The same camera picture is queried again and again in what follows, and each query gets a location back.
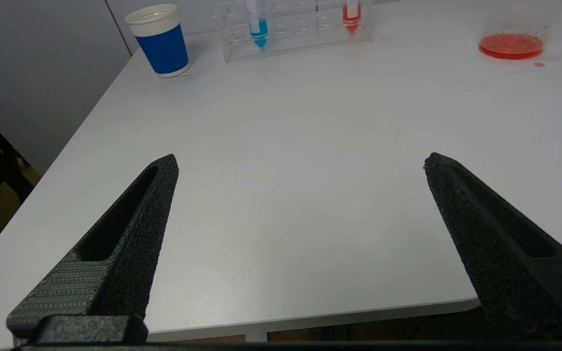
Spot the red pigment test tube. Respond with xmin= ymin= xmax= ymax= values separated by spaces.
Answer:
xmin=342 ymin=0 xmax=363 ymax=35

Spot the blue and white paper cup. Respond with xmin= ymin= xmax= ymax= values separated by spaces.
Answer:
xmin=125 ymin=4 xmax=192 ymax=79

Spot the clear acrylic test tube rack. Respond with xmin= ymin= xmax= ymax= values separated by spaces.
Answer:
xmin=214 ymin=0 xmax=375 ymax=64

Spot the clear glass beaker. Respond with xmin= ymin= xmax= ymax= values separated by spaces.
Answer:
xmin=478 ymin=0 xmax=551 ymax=60

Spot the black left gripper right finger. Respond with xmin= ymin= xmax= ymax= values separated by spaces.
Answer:
xmin=423 ymin=153 xmax=562 ymax=341

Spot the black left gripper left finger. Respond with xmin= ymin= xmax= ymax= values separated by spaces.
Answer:
xmin=7 ymin=155 xmax=180 ymax=337

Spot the blue pigment test tube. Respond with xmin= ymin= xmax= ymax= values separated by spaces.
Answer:
xmin=246 ymin=0 xmax=270 ymax=49

